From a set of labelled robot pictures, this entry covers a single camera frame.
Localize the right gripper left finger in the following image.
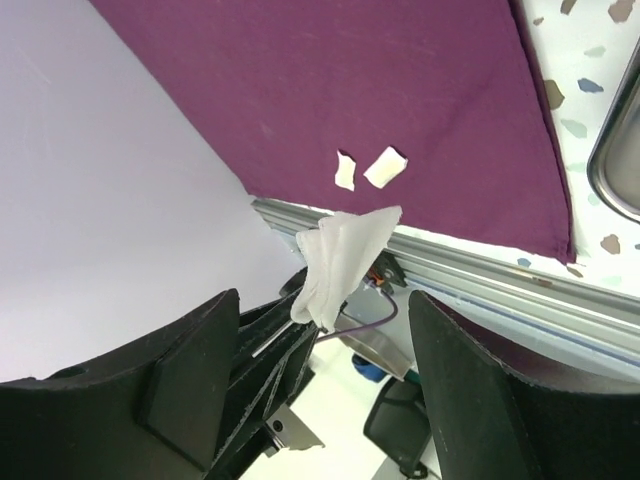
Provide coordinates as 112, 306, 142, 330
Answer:
1, 289, 239, 479

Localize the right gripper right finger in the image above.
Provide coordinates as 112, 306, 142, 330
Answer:
408, 291, 639, 479

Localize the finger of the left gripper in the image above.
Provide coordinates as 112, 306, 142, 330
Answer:
206, 294, 318, 479

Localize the black office chair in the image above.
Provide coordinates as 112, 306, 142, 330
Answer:
363, 378, 432, 479

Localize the white bandage strip left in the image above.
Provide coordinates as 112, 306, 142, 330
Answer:
334, 150, 356, 192

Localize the white bandage strip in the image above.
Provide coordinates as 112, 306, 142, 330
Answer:
334, 150, 356, 192
364, 146, 408, 189

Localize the white bandage strip right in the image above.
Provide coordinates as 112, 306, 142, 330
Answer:
364, 146, 408, 189

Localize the purple cloth mat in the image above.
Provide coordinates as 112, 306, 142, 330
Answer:
95, 1, 576, 264

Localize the steel instrument tray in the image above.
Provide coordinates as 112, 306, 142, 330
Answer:
587, 44, 640, 223

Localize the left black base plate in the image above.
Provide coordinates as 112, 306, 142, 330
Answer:
365, 251, 407, 295

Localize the aluminium rail frame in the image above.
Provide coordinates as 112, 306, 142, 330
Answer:
249, 196, 640, 371

